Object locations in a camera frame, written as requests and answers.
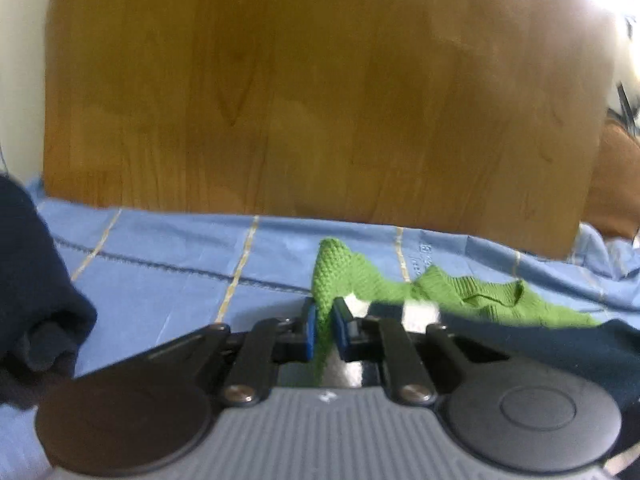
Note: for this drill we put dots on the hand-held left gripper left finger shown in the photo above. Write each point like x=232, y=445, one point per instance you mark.
x=310, y=331

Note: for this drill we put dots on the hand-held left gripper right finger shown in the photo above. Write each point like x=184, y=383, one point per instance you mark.
x=340, y=331

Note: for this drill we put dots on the green knitted sweater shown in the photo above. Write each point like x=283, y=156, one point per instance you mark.
x=340, y=270

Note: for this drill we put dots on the blue striped bed sheet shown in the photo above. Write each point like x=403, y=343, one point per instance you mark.
x=165, y=270

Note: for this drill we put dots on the dark navy cloth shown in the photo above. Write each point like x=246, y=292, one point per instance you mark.
x=565, y=350
x=35, y=300

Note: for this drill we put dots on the wooden headboard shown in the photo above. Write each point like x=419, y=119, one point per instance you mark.
x=320, y=90

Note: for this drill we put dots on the brown cushion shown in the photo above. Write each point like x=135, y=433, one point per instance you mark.
x=615, y=185

